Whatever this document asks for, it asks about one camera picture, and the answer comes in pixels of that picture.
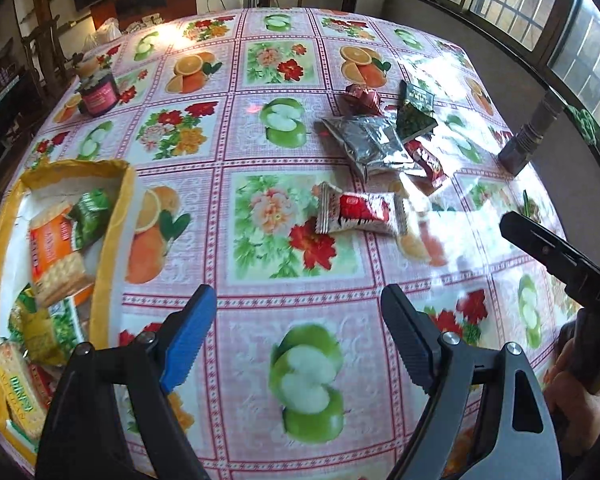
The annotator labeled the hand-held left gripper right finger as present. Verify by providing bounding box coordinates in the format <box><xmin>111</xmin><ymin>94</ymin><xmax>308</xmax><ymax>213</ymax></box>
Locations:
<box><xmin>380</xmin><ymin>284</ymin><xmax>563</xmax><ymax>480</ymax></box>

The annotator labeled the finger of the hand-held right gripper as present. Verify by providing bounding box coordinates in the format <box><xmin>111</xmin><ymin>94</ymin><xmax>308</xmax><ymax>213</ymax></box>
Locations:
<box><xmin>500</xmin><ymin>211</ymin><xmax>600</xmax><ymax>286</ymax></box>

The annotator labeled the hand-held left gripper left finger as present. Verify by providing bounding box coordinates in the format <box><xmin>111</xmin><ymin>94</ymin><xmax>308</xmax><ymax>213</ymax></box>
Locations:
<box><xmin>40</xmin><ymin>283</ymin><xmax>218</xmax><ymax>480</ymax></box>

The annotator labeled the white box with yellow rim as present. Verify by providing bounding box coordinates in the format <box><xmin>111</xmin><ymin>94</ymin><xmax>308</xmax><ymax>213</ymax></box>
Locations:
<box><xmin>0</xmin><ymin>159</ymin><xmax>137</xmax><ymax>466</ymax></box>

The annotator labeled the red and white snack packet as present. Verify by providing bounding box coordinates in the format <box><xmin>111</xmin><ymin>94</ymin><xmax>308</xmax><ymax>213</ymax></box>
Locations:
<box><xmin>314</xmin><ymin>181</ymin><xmax>410</xmax><ymax>237</ymax></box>

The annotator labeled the green and yellow snack packet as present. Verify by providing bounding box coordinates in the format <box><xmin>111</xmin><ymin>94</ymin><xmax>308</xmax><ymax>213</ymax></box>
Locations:
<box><xmin>7</xmin><ymin>285</ymin><xmax>83</xmax><ymax>366</ymax></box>

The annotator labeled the bright green snack packet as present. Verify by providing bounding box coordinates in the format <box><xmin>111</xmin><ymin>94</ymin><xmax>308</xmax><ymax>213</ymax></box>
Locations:
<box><xmin>70</xmin><ymin>187</ymin><xmax>113</xmax><ymax>251</ymax></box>

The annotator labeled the orange cracker packet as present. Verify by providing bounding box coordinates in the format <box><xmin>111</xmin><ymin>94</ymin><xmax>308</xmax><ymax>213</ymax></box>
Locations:
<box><xmin>29</xmin><ymin>200</ymin><xmax>96</xmax><ymax>308</ymax></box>

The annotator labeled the green cracker packet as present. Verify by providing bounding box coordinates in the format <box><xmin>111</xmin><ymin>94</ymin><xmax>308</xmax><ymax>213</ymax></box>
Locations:
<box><xmin>0</xmin><ymin>341</ymin><xmax>48</xmax><ymax>443</ymax></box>

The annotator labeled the person's right hand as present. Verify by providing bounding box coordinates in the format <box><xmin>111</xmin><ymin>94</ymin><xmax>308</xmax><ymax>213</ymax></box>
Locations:
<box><xmin>545</xmin><ymin>320</ymin><xmax>600</xmax><ymax>456</ymax></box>

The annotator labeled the grey metal cylinder object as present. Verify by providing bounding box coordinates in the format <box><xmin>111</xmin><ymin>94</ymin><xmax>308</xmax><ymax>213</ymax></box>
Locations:
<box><xmin>497</xmin><ymin>87</ymin><xmax>561</xmax><ymax>176</ymax></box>

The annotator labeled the green plant decoration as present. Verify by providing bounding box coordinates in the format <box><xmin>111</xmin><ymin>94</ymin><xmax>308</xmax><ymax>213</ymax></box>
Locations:
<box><xmin>567</xmin><ymin>107</ymin><xmax>600</xmax><ymax>146</ymax></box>

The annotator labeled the floral fruit print tablecloth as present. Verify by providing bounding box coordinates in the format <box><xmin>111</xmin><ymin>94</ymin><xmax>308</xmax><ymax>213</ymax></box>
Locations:
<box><xmin>22</xmin><ymin>7</ymin><xmax>581</xmax><ymax>480</ymax></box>

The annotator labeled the dark red snack packet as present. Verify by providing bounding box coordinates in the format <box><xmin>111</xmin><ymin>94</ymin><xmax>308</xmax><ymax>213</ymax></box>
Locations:
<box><xmin>405</xmin><ymin>139</ymin><xmax>451</xmax><ymax>196</ymax></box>

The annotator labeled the crumpled silver snack packet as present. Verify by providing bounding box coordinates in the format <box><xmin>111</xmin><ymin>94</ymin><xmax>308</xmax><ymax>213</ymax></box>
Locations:
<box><xmin>321</xmin><ymin>114</ymin><xmax>426</xmax><ymax>182</ymax></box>

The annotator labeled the small red candy wrapper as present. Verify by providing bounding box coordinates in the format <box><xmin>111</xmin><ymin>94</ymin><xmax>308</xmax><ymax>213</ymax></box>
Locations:
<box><xmin>344</xmin><ymin>82</ymin><xmax>385</xmax><ymax>116</ymax></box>

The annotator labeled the pink jar with cork lid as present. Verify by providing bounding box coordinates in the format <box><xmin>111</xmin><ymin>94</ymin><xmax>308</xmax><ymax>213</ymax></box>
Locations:
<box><xmin>75</xmin><ymin>57</ymin><xmax>118</xmax><ymax>117</ymax></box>

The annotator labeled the dark glossy cabinet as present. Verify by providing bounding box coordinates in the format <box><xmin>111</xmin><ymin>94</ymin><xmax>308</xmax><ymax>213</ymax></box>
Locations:
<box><xmin>0</xmin><ymin>70</ymin><xmax>41</xmax><ymax>196</ymax></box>

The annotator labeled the white plastic bag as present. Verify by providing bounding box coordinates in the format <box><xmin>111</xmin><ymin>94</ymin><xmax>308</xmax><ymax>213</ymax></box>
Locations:
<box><xmin>82</xmin><ymin>17</ymin><xmax>123</xmax><ymax>51</ymax></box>

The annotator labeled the wooden chair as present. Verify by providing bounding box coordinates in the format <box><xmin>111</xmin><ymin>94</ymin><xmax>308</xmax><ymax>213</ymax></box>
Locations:
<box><xmin>22</xmin><ymin>15</ymin><xmax>73</xmax><ymax>76</ymax></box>

